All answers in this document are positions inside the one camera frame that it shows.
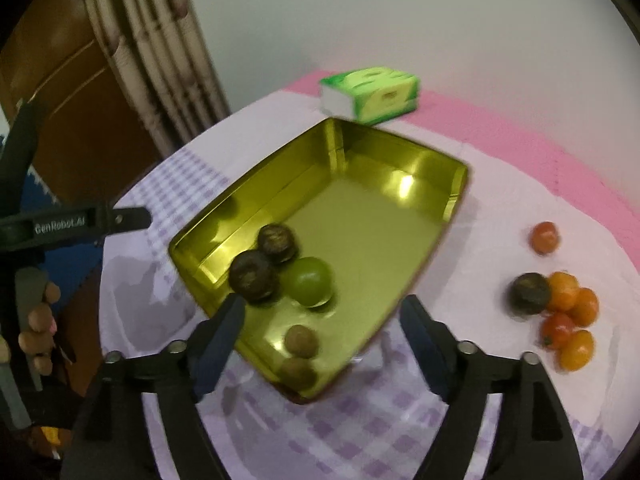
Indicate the brown longan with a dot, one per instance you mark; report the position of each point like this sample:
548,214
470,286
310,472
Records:
299,372
301,341

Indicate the person's left hand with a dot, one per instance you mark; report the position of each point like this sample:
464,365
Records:
40,317

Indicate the maroon tin box gold inside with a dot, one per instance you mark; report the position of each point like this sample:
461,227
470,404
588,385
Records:
360,210

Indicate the red cherry tomato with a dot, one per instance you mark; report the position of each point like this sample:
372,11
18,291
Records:
556,329

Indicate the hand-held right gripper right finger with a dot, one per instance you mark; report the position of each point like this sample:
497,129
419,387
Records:
425,345

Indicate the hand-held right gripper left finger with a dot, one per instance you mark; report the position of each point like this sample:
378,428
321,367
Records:
220,345

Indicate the beige curtain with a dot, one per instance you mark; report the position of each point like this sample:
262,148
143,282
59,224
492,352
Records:
150,50

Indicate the orange cherry tomato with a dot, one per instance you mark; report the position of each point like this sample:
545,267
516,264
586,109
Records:
564,290
586,306
544,236
576,349

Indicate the green tissue pack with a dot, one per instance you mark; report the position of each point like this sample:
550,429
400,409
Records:
380,95

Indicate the green lime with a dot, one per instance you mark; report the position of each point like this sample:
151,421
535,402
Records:
310,281

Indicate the dark dried tangerine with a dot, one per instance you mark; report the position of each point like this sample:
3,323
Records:
276,242
252,276
530,292

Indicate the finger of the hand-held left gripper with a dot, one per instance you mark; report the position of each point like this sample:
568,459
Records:
20,150

